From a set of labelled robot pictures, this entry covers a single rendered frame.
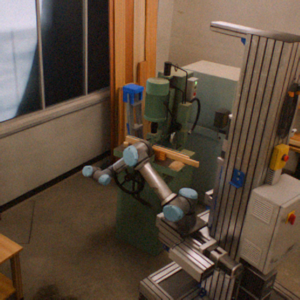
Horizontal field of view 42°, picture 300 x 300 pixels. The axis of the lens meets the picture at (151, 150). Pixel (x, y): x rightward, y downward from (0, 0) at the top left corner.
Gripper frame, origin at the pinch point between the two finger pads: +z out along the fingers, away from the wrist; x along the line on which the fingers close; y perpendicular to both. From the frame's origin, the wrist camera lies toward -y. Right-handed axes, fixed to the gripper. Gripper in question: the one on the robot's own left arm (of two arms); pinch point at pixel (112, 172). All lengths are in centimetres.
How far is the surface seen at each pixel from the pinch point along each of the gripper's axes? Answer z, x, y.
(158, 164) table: 18.1, 26.2, -16.2
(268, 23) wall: 187, 28, -209
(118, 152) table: 18.6, -12.2, -15.0
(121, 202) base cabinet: 41.5, -6.7, 25.8
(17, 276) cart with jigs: -41, -22, 87
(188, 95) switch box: 33, 26, -78
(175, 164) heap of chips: 20.6, 38.7, -20.4
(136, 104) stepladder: 85, -49, -66
